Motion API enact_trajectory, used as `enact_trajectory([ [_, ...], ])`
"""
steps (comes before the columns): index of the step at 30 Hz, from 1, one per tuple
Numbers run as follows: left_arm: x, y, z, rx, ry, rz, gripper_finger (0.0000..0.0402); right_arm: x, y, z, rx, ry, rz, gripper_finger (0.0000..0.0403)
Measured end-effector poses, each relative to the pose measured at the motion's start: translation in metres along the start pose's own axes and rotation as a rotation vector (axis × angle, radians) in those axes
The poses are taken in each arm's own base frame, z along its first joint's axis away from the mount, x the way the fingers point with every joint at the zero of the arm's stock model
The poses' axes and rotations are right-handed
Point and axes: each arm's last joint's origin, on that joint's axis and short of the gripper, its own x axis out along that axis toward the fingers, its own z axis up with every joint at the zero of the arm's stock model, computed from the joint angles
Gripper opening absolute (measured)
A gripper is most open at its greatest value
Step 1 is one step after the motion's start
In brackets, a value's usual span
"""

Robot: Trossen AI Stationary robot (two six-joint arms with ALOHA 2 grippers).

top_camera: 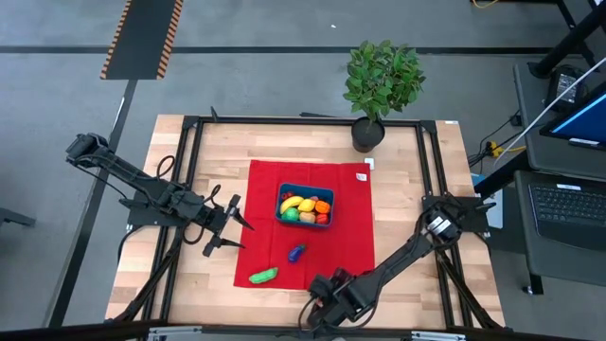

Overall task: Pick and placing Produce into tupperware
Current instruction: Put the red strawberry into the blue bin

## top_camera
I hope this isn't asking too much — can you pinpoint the green artificial plant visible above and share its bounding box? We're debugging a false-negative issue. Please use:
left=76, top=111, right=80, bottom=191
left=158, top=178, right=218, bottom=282
left=342, top=40, right=426, bottom=124

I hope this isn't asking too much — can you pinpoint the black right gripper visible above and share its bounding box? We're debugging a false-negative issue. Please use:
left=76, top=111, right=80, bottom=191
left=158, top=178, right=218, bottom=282
left=307, top=274, right=375, bottom=328

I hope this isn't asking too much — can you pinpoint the white rod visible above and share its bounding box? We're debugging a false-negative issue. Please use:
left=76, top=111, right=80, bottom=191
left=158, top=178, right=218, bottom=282
left=491, top=56, right=606, bottom=165

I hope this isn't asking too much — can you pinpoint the red cloth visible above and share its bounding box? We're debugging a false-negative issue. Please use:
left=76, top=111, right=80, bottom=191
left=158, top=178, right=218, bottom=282
left=233, top=159, right=376, bottom=291

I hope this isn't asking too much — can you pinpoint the black metal table frame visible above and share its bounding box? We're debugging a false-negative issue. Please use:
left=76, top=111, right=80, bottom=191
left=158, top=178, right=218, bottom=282
left=106, top=113, right=506, bottom=332

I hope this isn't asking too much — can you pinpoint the green cucumber toy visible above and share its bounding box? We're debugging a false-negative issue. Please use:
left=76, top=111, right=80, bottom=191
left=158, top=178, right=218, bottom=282
left=248, top=266, right=279, bottom=286

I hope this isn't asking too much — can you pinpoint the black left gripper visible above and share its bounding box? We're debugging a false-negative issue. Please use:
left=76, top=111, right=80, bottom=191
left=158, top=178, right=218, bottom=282
left=202, top=193, right=255, bottom=258

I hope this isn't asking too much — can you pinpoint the black plant pot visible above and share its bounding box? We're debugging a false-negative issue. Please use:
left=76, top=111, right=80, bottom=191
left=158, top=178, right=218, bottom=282
left=350, top=116, right=386, bottom=154

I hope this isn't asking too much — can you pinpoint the computer monitor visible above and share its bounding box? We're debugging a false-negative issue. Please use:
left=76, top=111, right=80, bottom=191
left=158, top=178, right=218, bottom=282
left=539, top=92, right=606, bottom=152

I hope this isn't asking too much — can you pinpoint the grey desk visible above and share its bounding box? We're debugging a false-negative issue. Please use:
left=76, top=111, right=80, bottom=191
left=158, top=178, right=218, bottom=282
left=513, top=61, right=606, bottom=288

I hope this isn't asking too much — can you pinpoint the purple eggplant toy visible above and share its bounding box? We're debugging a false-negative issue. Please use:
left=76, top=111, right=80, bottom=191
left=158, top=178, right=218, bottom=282
left=287, top=243, right=308, bottom=264

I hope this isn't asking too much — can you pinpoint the black laptop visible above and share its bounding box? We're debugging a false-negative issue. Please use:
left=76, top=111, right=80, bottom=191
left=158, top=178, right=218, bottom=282
left=514, top=169, right=606, bottom=252

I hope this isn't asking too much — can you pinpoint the blue plastic tupperware container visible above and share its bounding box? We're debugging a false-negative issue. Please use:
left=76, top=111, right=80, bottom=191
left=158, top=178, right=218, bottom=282
left=275, top=182, right=335, bottom=229

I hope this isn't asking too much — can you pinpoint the black orange striped floor mat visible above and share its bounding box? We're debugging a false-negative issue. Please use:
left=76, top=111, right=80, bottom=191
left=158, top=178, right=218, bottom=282
left=98, top=0, right=185, bottom=81

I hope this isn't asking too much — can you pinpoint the black device with label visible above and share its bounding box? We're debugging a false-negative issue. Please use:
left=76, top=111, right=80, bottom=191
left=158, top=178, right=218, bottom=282
left=544, top=63, right=588, bottom=113

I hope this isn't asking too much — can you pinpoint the yellow banana toy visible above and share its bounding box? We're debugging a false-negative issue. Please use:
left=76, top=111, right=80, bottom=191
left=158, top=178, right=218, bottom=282
left=278, top=194, right=305, bottom=215

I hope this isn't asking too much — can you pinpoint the black stand pole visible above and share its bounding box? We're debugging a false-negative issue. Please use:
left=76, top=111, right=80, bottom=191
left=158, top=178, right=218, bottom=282
left=527, top=0, right=606, bottom=80

